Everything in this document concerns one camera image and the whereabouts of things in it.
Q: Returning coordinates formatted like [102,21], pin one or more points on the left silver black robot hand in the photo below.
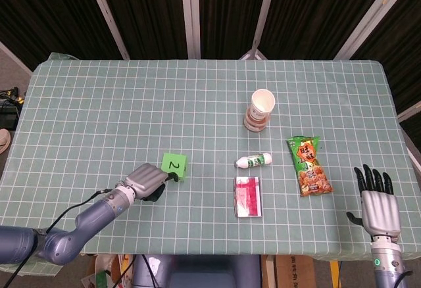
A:
[146,179]

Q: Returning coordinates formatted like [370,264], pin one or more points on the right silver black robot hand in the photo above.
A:
[380,212]

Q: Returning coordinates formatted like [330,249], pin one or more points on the green numbered foam cube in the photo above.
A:
[174,164]

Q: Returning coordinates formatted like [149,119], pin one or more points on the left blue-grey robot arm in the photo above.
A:
[98,212]

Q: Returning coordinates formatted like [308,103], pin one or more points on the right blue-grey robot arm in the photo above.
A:
[388,268]

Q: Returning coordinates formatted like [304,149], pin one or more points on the green grid tablecloth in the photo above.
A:
[131,104]

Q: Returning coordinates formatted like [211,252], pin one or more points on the green snack bag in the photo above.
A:
[309,169]

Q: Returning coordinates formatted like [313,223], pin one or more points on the colourful paper bag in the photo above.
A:
[105,271]

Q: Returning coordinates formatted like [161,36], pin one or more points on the red ink pad case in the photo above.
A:
[248,199]

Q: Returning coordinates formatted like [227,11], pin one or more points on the blue-grey robot torso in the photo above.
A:
[197,271]

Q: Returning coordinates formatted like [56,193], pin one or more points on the brown cardboard box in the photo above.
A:
[292,271]

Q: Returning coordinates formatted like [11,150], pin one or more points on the white green drink bottle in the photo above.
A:
[253,161]

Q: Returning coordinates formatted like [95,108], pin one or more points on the white paper cup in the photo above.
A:
[263,102]

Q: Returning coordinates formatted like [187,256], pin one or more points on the beige round object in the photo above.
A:
[4,140]

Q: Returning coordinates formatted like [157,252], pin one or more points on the black equipment box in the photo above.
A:
[8,115]

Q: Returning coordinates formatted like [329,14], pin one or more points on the black yellow power strip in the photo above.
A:
[11,94]

